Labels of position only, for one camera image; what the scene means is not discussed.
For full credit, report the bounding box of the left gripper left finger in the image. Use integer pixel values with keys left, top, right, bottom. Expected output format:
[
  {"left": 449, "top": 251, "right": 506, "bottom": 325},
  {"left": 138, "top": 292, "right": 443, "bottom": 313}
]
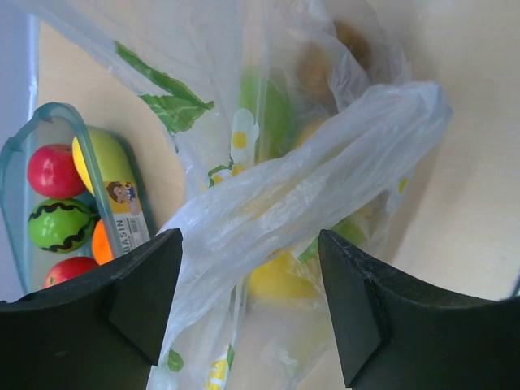
[{"left": 1, "top": 228, "right": 183, "bottom": 389}]

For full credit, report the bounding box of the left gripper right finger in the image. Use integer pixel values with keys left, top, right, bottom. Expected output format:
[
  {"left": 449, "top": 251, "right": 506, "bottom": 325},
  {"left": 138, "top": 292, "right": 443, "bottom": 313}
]
[{"left": 318, "top": 230, "right": 519, "bottom": 389}]

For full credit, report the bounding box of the clear plastic bag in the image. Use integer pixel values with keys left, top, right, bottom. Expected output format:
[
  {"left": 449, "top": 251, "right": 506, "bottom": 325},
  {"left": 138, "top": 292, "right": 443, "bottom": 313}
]
[{"left": 25, "top": 1, "right": 451, "bottom": 389}]

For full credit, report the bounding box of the orange toy fruit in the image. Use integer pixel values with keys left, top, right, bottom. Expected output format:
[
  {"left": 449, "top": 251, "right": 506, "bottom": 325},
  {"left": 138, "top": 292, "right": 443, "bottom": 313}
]
[{"left": 91, "top": 219, "right": 114, "bottom": 265}]

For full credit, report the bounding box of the yellow fruit in bag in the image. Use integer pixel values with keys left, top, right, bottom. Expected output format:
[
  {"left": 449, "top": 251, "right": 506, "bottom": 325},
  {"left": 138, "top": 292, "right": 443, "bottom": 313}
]
[{"left": 249, "top": 252, "right": 321, "bottom": 301}]

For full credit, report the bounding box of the green fruit in bag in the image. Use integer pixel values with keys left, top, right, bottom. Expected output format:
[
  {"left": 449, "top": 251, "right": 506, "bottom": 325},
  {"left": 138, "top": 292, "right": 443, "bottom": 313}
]
[{"left": 240, "top": 69, "right": 292, "bottom": 163}]

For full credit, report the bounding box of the brown kiwi in bag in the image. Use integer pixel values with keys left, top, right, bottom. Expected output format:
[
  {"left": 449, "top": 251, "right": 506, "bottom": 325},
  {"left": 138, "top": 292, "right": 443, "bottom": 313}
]
[{"left": 297, "top": 19, "right": 372, "bottom": 104}]

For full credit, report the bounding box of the red apple left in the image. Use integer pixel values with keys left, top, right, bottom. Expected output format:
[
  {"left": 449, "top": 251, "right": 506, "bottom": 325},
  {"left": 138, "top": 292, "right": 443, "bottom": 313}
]
[{"left": 44, "top": 256, "right": 99, "bottom": 288}]

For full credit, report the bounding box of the red apple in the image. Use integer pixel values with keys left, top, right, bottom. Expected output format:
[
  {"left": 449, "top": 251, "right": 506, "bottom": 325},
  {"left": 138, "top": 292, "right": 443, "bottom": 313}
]
[
  {"left": 27, "top": 143, "right": 86, "bottom": 199},
  {"left": 44, "top": 256, "right": 99, "bottom": 288}
]

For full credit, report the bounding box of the green toy watermelon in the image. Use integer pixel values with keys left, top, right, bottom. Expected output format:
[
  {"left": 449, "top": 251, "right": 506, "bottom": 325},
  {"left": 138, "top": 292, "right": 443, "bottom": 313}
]
[{"left": 28, "top": 198, "right": 98, "bottom": 254}]

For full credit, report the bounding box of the grey-green plastic basin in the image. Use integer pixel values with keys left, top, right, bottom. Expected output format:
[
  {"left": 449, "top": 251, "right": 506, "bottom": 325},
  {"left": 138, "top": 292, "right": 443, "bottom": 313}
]
[{"left": 1, "top": 102, "right": 157, "bottom": 293}]

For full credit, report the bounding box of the red apple right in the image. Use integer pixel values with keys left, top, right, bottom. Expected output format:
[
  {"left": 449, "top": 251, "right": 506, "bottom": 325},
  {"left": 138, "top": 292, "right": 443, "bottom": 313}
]
[{"left": 27, "top": 143, "right": 86, "bottom": 199}]

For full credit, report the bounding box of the yellow toy mango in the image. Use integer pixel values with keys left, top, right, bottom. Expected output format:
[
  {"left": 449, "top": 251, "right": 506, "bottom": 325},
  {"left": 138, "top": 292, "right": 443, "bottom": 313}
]
[{"left": 88, "top": 128, "right": 142, "bottom": 215}]

